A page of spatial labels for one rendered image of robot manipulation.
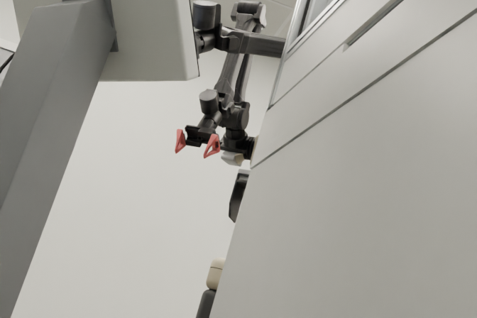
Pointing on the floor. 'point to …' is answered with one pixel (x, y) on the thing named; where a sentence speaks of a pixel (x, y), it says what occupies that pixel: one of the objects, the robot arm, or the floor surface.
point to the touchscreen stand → (42, 126)
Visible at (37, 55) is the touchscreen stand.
